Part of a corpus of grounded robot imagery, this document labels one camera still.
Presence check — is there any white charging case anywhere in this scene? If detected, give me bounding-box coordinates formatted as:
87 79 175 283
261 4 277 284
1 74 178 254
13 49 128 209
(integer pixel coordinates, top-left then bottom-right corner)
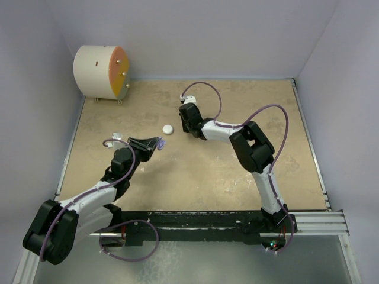
162 124 174 135

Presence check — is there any white cylinder orange face fixture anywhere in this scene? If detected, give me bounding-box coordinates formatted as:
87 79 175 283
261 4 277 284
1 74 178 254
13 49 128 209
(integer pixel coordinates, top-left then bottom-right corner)
73 45 130 104

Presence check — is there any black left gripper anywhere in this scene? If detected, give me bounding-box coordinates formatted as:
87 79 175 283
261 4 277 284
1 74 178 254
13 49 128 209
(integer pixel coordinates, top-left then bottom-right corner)
124 137 158 179

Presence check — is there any purple charging case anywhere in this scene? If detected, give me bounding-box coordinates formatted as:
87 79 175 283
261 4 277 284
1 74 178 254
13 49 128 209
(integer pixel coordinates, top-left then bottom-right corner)
156 137 166 151

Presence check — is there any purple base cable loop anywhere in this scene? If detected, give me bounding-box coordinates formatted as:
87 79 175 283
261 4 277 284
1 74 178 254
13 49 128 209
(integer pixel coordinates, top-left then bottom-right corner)
99 218 160 262

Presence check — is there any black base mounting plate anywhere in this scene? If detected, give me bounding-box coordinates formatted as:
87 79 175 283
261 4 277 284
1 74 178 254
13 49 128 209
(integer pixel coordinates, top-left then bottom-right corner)
87 209 298 248

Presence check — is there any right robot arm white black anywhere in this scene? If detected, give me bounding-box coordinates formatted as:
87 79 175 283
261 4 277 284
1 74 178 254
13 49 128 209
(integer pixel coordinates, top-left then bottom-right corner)
179 102 296 234

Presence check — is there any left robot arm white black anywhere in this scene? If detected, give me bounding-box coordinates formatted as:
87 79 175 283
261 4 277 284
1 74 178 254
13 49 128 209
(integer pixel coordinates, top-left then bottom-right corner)
22 137 165 265

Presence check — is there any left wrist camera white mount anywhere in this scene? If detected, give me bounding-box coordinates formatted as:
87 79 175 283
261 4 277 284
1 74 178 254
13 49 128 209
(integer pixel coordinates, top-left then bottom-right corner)
106 132 125 151

